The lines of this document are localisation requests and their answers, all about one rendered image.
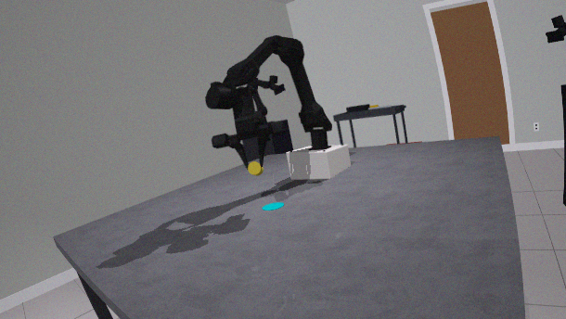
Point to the yellow cylinder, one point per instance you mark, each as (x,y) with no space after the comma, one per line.
(255,168)

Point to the cyan circle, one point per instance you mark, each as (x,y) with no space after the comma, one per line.
(273,206)

